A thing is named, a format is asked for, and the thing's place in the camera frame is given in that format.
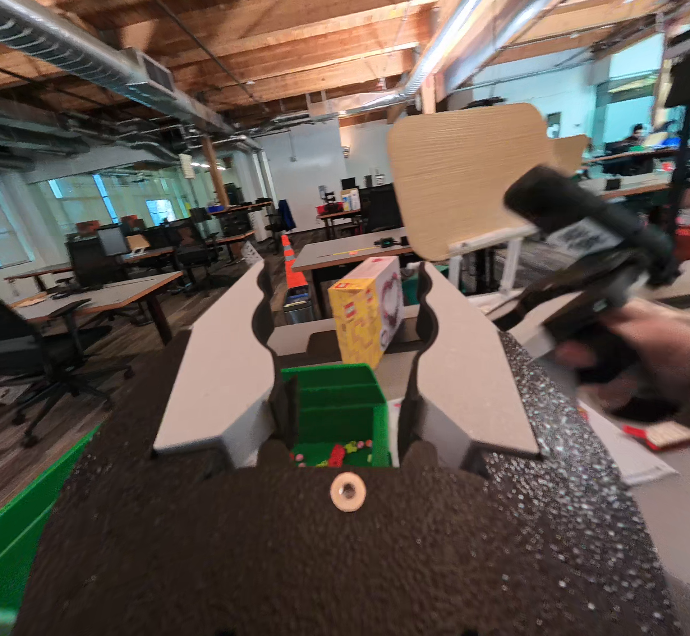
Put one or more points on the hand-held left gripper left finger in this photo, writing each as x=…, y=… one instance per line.
x=221, y=366

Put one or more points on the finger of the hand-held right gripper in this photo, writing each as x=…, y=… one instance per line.
x=539, y=334

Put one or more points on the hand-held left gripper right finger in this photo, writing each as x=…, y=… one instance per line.
x=474, y=377

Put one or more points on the green plastic bin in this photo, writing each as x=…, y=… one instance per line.
x=329, y=409

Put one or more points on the pile of lego pieces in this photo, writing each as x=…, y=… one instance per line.
x=334, y=455

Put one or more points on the red white lego arc assembly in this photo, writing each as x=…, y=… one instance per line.
x=663, y=434

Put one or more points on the yellow lego set box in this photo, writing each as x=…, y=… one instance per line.
x=358, y=318

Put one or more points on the person's right hand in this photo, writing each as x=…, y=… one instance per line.
x=657, y=334

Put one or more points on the wooden top white tilt stand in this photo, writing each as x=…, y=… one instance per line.
x=463, y=177
x=571, y=156

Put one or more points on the grey trash bin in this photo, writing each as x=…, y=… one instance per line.
x=299, y=308

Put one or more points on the orange traffic cone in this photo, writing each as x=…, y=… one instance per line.
x=292, y=264

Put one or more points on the grey top office desk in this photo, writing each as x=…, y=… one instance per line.
x=345, y=250
x=108, y=296

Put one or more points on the black office chair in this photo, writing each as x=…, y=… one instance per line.
x=48, y=355

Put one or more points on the silver ventilation duct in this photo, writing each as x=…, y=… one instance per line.
x=463, y=16
x=81, y=48

